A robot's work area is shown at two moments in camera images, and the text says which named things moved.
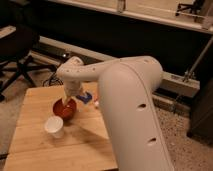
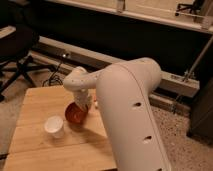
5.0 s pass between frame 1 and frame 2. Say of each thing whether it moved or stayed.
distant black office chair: stayed
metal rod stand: stayed
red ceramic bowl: moved
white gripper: moved
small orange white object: stayed
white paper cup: stayed
